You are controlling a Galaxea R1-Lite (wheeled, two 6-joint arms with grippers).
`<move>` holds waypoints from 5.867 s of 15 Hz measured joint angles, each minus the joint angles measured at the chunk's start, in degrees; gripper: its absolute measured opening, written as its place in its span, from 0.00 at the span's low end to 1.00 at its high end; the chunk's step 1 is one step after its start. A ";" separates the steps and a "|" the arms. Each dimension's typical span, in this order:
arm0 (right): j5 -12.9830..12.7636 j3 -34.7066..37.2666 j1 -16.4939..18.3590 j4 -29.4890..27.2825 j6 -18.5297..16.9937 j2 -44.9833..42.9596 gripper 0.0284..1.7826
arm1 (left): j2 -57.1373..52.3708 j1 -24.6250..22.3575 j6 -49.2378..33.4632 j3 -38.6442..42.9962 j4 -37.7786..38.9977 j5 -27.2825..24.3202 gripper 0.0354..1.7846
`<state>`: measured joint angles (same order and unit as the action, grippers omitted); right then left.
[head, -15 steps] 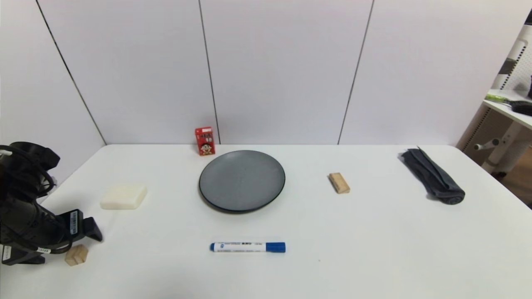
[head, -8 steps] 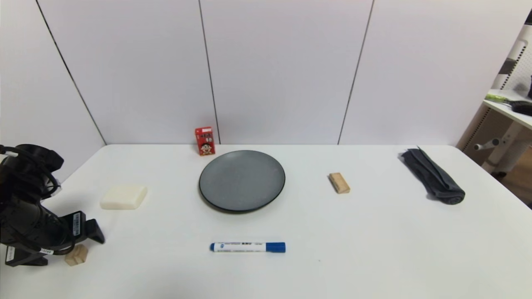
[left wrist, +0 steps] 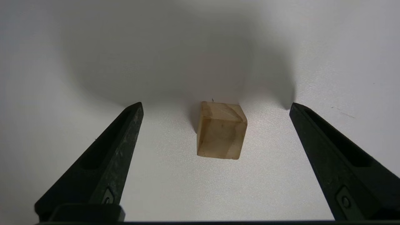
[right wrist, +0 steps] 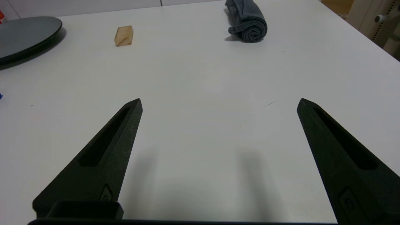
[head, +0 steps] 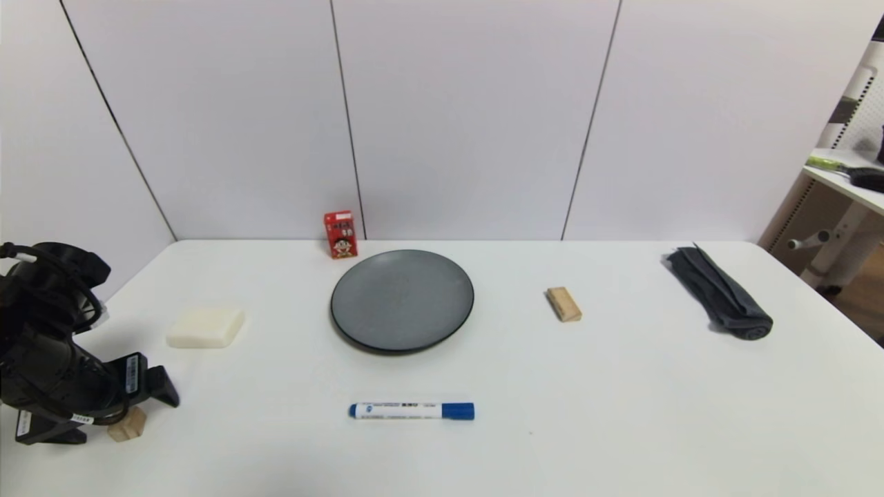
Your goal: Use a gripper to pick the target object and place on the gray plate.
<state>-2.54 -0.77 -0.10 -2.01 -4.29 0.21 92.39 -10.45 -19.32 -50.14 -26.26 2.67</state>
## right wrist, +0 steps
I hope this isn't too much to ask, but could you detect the rolled dark gray towel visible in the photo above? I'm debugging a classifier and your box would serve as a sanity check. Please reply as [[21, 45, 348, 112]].
[[225, 0, 268, 43]]

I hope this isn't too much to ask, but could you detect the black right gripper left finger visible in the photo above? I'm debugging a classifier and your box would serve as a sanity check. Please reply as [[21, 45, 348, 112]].
[[32, 98, 143, 218]]

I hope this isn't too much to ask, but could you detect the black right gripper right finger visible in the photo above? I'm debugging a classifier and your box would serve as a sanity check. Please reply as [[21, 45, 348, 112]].
[[297, 98, 400, 225]]

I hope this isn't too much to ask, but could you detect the rectangular wooden block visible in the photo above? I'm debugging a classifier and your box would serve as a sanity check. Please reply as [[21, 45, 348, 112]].
[[114, 26, 134, 47]]

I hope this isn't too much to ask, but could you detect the gray round plate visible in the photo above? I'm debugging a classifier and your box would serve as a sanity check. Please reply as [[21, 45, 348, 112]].
[[0, 16, 63, 64]]

